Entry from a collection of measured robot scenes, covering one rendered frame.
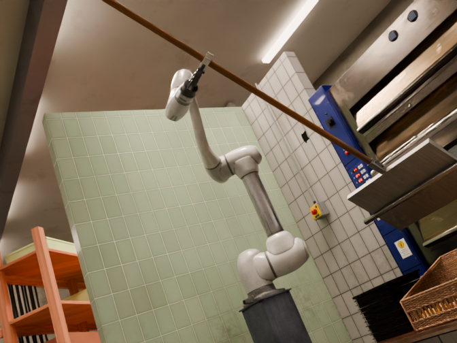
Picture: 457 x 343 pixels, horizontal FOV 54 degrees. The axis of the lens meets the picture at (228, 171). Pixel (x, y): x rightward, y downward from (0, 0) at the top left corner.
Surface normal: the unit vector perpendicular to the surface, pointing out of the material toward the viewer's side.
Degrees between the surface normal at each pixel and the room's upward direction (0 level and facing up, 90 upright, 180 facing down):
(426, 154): 139
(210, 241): 90
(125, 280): 90
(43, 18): 180
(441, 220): 70
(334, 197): 90
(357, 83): 90
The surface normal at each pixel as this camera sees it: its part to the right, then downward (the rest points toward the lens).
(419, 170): -0.26, 0.72
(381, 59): -0.81, 0.11
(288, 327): 0.48, -0.51
